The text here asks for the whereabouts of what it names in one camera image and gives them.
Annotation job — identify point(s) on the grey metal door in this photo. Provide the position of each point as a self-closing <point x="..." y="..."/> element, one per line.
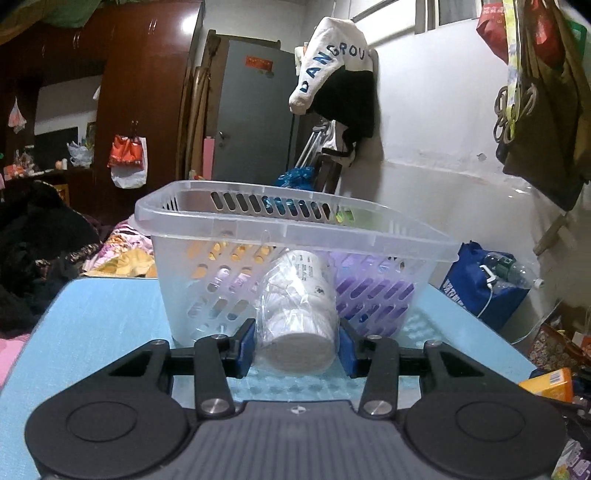
<point x="254" y="110"/>

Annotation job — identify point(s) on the blue plastic bag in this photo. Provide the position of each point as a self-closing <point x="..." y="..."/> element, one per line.
<point x="295" y="177"/>

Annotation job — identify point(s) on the white and black hanging jacket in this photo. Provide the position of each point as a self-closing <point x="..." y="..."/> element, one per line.
<point x="334" y="87"/>

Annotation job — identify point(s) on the pink rolled sheet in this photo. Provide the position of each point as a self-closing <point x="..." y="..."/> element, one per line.
<point x="208" y="159"/>

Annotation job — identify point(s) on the dark wooden wardrobe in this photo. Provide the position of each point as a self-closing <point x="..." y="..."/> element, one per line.
<point x="138" y="106"/>

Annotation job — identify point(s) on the orange and white plastic bag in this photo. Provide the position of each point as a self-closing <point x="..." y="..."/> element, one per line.
<point x="128" y="159"/>

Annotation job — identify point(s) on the floral printed blanket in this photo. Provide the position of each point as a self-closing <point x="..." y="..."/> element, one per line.
<point x="124" y="254"/>

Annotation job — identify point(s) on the red hanging bag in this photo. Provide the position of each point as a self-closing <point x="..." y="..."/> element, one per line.
<point x="494" y="27"/>

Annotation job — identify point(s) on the olive hanging cloth bag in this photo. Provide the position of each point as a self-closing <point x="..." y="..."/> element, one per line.
<point x="542" y="138"/>

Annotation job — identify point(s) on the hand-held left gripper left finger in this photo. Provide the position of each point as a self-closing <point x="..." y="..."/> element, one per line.
<point x="245" y="349"/>

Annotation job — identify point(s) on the pink hanging bag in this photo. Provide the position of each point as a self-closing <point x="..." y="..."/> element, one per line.
<point x="16" y="117"/>

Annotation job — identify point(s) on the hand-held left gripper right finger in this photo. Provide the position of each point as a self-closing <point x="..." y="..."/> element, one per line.
<point x="346" y="353"/>

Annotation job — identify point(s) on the clear plastic basket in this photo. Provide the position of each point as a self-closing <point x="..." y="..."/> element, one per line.
<point x="295" y="258"/>

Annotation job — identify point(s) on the orange cardboard box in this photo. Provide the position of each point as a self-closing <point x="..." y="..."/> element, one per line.
<point x="547" y="384"/>

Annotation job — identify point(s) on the clear plastic water bottle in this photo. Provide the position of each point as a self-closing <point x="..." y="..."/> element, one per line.
<point x="510" y="272"/>

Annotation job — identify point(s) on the stack of white paper cups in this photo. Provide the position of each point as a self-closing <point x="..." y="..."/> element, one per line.
<point x="298" y="314"/>

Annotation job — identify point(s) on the blue shopping bag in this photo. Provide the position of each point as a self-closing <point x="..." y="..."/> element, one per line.
<point x="480" y="286"/>

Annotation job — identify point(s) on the black clothes pile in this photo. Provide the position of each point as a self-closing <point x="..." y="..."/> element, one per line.
<point x="37" y="249"/>

